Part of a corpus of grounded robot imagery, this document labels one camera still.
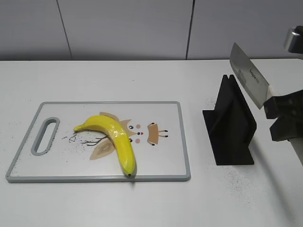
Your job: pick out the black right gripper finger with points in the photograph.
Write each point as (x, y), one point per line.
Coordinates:
(286, 127)

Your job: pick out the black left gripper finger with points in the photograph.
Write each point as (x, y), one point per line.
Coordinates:
(289, 106)

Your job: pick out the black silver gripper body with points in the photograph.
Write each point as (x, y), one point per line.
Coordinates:
(294, 39)

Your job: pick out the white-handled kitchen knife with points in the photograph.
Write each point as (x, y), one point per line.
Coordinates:
(256, 86)

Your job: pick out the yellow plastic banana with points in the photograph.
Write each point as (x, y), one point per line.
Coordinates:
(114, 130)

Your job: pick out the black knife stand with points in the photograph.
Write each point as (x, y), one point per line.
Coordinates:
(230, 125)

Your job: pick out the white grey-rimmed cutting board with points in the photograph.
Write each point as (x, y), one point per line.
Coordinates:
(51, 152)

